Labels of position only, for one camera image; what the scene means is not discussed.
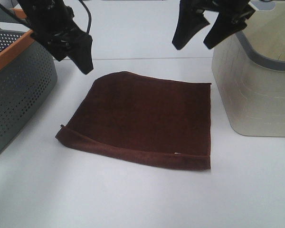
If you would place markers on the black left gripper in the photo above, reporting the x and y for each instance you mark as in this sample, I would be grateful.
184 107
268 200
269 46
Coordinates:
54 28

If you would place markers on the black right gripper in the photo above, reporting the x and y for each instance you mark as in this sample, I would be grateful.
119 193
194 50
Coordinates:
231 19

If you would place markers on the dark brown towel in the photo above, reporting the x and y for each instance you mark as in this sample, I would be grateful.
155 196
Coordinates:
150 121

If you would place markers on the grey perforated basket orange rim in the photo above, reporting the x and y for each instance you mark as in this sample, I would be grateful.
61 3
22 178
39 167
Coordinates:
27 76

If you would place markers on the beige basket grey rim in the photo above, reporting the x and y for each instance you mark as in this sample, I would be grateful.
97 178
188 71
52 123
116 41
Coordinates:
249 69

